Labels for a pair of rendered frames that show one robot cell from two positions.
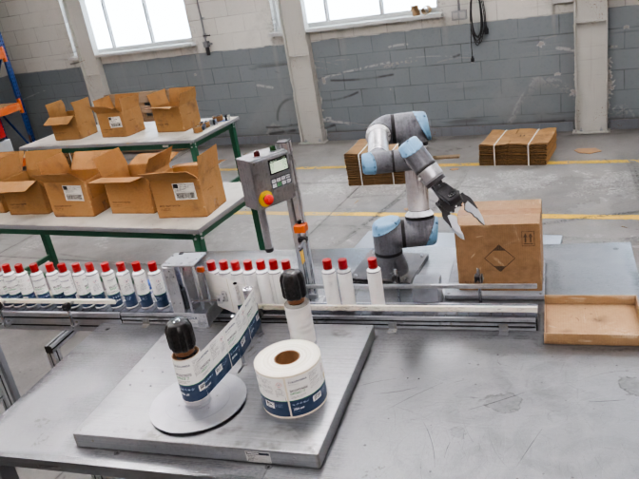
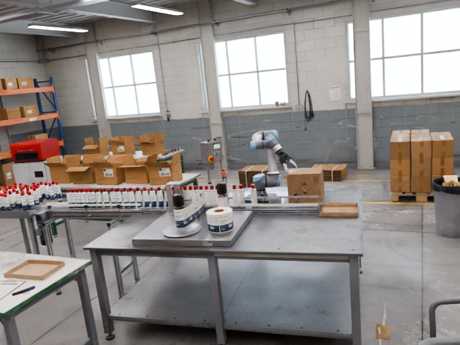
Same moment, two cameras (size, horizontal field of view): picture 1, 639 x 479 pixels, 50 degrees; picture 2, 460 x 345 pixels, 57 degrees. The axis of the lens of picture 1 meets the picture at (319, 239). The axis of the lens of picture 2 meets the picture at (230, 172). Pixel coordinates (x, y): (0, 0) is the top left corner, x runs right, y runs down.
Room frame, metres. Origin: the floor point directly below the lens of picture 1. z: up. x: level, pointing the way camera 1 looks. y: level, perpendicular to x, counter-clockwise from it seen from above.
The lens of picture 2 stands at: (-1.40, 0.22, 2.00)
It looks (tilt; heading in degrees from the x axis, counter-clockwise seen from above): 12 degrees down; 357
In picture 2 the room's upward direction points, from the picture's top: 6 degrees counter-clockwise
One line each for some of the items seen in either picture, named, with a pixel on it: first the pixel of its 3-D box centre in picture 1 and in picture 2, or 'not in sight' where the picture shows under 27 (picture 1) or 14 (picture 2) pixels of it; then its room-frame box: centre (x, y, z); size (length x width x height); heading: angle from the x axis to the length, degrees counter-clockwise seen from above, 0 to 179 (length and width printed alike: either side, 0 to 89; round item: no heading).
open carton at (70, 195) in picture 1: (78, 183); (110, 169); (4.42, 1.51, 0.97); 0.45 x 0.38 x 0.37; 155
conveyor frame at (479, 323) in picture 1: (311, 314); (226, 209); (2.29, 0.08, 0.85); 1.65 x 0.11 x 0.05; 69
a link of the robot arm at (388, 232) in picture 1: (388, 234); (259, 181); (2.55, -0.28, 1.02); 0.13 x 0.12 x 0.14; 82
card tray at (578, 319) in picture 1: (591, 318); (339, 209); (1.94, -0.85, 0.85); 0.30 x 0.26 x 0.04; 69
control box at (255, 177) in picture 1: (266, 178); (211, 151); (2.41, 0.15, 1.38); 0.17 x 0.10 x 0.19; 124
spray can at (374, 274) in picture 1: (375, 283); (253, 195); (2.20, -0.17, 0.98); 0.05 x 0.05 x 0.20
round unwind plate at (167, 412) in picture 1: (198, 401); (182, 230); (1.80, 0.46, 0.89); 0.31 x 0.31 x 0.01
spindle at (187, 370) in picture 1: (187, 361); (179, 211); (1.80, 0.46, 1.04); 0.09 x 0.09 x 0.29
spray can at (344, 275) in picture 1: (345, 284); (241, 196); (2.24, -0.07, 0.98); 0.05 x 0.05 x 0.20
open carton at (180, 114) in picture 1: (172, 110); (151, 144); (6.57, 1.17, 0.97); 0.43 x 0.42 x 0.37; 149
